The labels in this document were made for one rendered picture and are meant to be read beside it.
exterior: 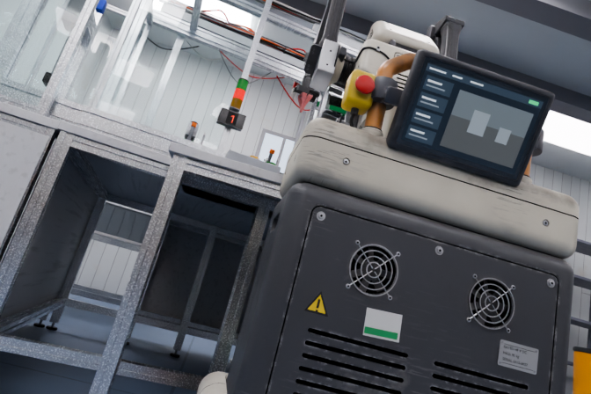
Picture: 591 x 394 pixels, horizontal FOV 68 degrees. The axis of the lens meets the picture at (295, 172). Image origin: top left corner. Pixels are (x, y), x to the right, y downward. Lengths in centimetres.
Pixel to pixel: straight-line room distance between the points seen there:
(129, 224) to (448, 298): 313
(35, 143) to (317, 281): 120
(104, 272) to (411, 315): 479
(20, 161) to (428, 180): 130
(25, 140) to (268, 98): 433
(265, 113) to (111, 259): 248
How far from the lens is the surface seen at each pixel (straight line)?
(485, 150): 84
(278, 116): 566
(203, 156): 140
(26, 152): 168
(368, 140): 78
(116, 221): 370
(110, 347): 141
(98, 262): 540
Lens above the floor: 49
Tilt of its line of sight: 16 degrees up
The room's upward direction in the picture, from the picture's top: 15 degrees clockwise
